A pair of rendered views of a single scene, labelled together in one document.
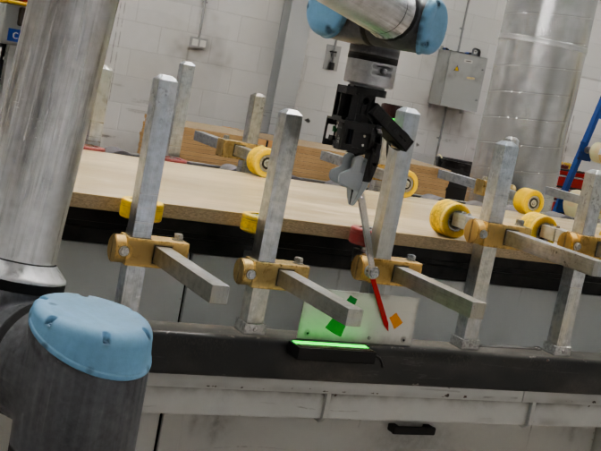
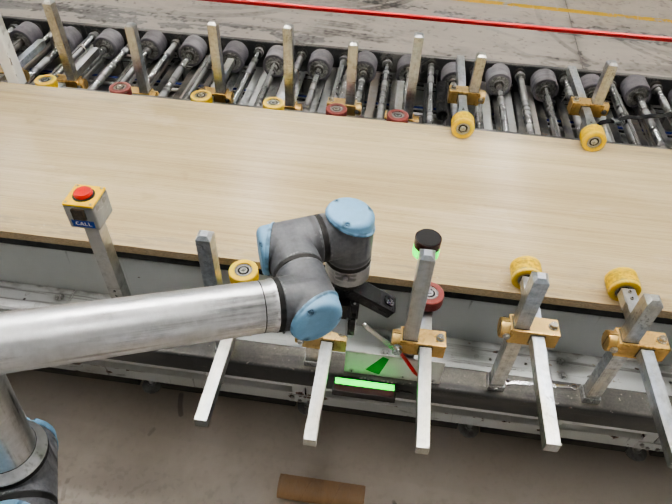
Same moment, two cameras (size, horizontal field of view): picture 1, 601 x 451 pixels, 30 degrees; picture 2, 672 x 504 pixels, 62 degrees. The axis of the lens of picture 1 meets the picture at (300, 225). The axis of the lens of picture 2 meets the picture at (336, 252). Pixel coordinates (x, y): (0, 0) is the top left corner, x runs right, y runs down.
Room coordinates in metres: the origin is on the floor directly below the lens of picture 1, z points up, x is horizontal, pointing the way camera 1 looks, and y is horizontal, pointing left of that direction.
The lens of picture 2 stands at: (1.36, -0.48, 2.03)
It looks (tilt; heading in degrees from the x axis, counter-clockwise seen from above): 45 degrees down; 34
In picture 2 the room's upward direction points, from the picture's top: 3 degrees clockwise
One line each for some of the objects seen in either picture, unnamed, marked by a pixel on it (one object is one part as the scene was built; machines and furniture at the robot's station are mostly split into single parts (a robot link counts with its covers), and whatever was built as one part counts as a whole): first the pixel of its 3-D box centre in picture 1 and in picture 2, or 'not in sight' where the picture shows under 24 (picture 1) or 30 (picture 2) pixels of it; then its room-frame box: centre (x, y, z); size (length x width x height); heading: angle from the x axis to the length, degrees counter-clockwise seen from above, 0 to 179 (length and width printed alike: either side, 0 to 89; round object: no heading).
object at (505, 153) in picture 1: (483, 255); (513, 340); (2.31, -0.38, 0.90); 0.03 x 0.03 x 0.48; 28
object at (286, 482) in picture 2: not in sight; (321, 491); (2.01, -0.03, 0.04); 0.30 x 0.08 x 0.08; 118
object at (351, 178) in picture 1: (351, 180); (341, 328); (2.00, -0.07, 1.03); 0.06 x 0.03 x 0.09; 118
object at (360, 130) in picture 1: (357, 120); (342, 292); (2.01, -0.06, 1.13); 0.09 x 0.08 x 0.12; 118
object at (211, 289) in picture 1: (172, 263); (226, 345); (1.90, 0.21, 0.83); 0.43 x 0.03 x 0.04; 28
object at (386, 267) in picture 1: (385, 269); (418, 340); (2.20, -0.18, 0.85); 0.13 x 0.06 x 0.05; 118
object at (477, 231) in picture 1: (496, 234); (527, 330); (2.32, -0.40, 0.95); 0.13 x 0.06 x 0.05; 118
